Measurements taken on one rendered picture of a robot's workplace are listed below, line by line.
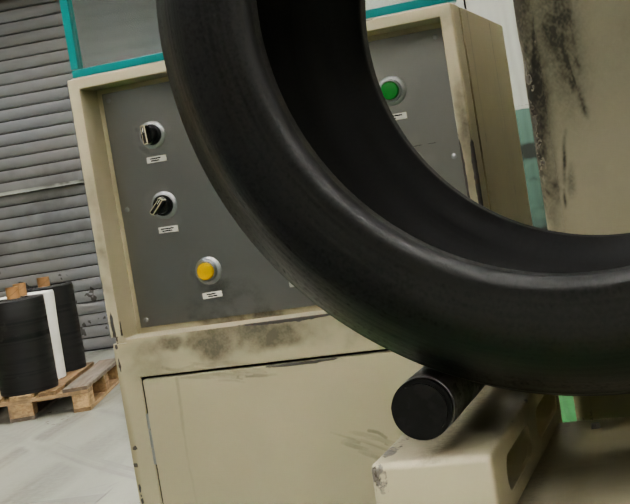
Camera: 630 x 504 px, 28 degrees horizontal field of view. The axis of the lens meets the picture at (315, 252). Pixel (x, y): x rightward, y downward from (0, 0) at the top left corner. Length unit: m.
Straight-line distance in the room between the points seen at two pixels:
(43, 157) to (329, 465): 9.13
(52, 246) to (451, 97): 9.19
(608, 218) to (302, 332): 0.58
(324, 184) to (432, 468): 0.22
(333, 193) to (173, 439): 0.97
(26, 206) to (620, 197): 9.70
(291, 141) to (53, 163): 9.86
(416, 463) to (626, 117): 0.46
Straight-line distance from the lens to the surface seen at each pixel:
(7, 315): 7.43
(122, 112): 1.80
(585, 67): 1.23
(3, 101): 10.85
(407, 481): 0.91
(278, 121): 0.86
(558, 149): 1.23
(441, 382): 0.90
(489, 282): 0.83
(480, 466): 0.90
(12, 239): 10.84
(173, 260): 1.78
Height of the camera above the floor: 1.07
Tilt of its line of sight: 3 degrees down
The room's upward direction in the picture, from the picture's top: 9 degrees counter-clockwise
